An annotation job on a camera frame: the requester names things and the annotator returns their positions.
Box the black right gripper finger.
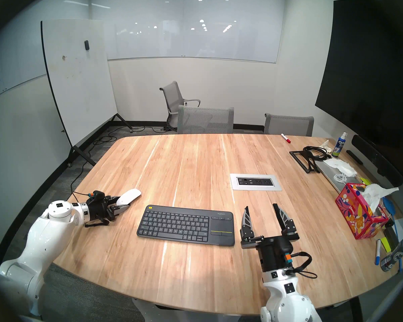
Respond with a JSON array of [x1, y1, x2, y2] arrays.
[[240, 206, 256, 241], [273, 203, 299, 236]]

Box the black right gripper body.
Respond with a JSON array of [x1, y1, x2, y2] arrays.
[[240, 233, 300, 273]]

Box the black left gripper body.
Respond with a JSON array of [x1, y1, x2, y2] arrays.
[[87, 198, 117, 223]]

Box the white computer mouse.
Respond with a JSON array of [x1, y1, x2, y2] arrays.
[[116, 189, 142, 206]]

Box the silver table power outlet panel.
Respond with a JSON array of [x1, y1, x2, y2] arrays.
[[230, 173, 282, 191]]

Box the silver closed laptop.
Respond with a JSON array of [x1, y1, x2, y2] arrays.
[[315, 160, 361, 194]]

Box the black laptop stand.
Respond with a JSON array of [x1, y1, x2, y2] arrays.
[[289, 150, 321, 173]]

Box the colourful floral tissue box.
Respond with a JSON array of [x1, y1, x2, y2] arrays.
[[335, 183, 389, 240]]

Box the crumpled white cloth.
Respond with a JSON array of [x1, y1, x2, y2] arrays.
[[323, 158, 357, 177]]

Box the whiteboard cleaner spray bottle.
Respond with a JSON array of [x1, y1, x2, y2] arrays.
[[331, 132, 348, 158]]

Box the white tissue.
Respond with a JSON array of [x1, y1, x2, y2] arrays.
[[361, 183, 399, 213]]

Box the gray mesh office chair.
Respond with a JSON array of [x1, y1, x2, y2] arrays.
[[264, 113, 314, 137], [177, 105, 235, 134]]

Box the blue plastic item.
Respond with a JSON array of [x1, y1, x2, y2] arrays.
[[381, 197, 396, 218]]

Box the black video conference bar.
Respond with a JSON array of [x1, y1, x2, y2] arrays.
[[351, 135, 403, 187]]

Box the dark gray bottle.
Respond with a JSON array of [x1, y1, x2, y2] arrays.
[[380, 236, 403, 272]]

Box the gray office chair with armrests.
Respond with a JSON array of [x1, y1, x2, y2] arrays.
[[159, 81, 201, 130]]

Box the mobile whiteboard on black stand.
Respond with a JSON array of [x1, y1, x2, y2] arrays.
[[41, 19, 133, 167]]

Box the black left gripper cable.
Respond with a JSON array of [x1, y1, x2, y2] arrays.
[[84, 217, 109, 228]]

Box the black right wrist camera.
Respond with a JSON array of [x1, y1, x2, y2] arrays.
[[275, 238, 294, 263]]

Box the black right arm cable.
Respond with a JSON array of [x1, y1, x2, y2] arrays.
[[289, 252, 318, 279]]

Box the black wireless keyboard with touchpad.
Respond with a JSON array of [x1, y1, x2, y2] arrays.
[[137, 205, 235, 247]]

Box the black floor cables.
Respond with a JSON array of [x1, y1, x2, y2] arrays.
[[93, 125, 170, 145]]

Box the coiled black cable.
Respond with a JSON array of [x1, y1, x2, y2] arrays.
[[303, 146, 332, 161]]

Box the large black wall television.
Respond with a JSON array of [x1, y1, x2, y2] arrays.
[[315, 0, 403, 151]]

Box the white wall whiteboard with writing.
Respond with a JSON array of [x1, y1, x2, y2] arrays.
[[0, 0, 47, 104]]

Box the large glass wall whiteboard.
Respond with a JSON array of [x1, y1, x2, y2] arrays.
[[87, 0, 286, 64]]

